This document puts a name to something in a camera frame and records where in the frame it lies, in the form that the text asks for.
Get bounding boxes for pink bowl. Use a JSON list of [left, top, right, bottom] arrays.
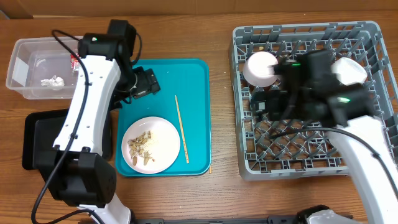
[[243, 51, 278, 87]]

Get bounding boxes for pink plate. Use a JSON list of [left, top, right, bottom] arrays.
[[121, 116, 180, 174]]

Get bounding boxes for peanut shell scraps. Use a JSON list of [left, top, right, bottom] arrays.
[[127, 131, 155, 166]]

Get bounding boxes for red snack wrapper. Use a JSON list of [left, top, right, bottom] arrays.
[[70, 55, 80, 72]]

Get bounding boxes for white bowl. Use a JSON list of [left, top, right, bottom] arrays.
[[331, 57, 368, 86]]

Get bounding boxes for white tissue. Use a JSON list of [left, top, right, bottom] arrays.
[[40, 75, 65, 91]]

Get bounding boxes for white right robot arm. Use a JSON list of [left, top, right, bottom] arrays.
[[243, 49, 397, 223]]

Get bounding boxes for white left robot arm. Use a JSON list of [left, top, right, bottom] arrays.
[[36, 19, 160, 223]]

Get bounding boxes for grey dishwasher rack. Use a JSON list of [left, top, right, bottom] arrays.
[[230, 21, 397, 180]]

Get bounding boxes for teal serving tray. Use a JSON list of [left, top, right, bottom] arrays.
[[115, 58, 211, 177]]

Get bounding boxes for black tray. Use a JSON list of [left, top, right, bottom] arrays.
[[22, 109, 113, 171]]

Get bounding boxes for clear plastic bin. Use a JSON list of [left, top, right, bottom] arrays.
[[5, 35, 119, 100]]

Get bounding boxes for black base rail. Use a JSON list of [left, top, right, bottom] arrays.
[[77, 204, 368, 224]]

